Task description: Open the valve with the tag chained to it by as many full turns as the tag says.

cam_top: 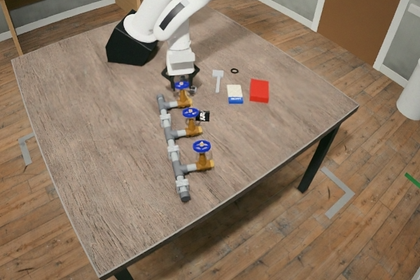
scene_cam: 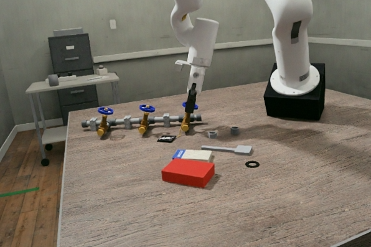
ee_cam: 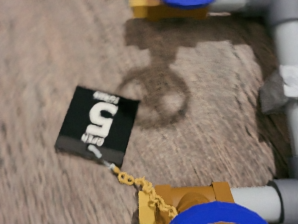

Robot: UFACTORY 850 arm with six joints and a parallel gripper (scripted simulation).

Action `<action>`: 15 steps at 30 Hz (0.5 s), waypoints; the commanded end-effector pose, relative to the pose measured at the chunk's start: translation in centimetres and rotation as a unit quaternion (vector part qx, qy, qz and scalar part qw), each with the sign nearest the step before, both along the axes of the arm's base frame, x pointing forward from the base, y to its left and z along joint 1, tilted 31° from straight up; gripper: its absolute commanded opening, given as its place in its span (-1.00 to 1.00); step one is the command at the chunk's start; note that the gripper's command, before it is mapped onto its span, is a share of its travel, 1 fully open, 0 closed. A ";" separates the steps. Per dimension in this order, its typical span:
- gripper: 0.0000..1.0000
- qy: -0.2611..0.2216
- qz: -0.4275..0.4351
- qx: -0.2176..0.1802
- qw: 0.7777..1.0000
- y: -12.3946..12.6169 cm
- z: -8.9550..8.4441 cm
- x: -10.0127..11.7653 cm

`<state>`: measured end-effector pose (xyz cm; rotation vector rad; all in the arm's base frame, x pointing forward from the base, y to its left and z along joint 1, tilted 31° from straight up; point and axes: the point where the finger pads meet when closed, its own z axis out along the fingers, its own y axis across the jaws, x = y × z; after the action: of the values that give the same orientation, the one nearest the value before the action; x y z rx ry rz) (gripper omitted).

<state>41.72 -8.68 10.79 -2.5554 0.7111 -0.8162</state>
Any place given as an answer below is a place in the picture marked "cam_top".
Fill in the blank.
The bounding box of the grey and white pipe manifold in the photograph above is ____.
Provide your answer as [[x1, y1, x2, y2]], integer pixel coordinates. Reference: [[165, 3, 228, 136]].
[[156, 82, 214, 201]]

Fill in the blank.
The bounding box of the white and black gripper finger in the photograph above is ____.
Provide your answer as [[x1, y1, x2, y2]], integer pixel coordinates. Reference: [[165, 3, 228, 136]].
[[188, 63, 200, 89], [161, 66, 175, 92]]

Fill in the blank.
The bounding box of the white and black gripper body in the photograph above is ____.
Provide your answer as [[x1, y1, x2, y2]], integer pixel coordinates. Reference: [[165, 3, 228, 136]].
[[166, 49, 194, 75]]

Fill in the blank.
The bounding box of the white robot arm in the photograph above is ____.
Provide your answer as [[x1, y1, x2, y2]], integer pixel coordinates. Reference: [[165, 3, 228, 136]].
[[124, 0, 211, 63]]

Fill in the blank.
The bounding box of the red block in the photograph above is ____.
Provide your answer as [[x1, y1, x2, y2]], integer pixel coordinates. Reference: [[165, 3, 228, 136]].
[[249, 79, 268, 103]]

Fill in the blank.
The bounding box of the black tag with gold chain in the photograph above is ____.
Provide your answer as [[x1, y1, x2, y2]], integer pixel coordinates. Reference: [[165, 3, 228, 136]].
[[195, 111, 210, 121]]

